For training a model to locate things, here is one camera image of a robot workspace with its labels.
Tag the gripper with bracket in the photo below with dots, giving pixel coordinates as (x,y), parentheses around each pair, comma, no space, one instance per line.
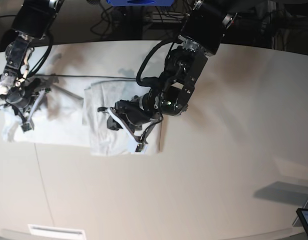
(25,98)
(133,117)

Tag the white T-shirt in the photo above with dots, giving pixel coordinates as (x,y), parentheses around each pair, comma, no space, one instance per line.
(68,115)

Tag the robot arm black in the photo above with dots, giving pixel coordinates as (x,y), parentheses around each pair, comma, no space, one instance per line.
(169,93)
(32,22)

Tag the blue box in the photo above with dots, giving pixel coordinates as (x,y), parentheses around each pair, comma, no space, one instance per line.
(156,3)

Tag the white label strip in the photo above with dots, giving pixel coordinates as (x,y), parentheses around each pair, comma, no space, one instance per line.
(57,232)

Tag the black tablet screen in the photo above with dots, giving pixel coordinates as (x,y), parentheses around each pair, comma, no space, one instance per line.
(302,214)

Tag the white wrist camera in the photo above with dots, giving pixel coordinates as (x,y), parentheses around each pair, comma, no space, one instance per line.
(134,147)
(27,126)

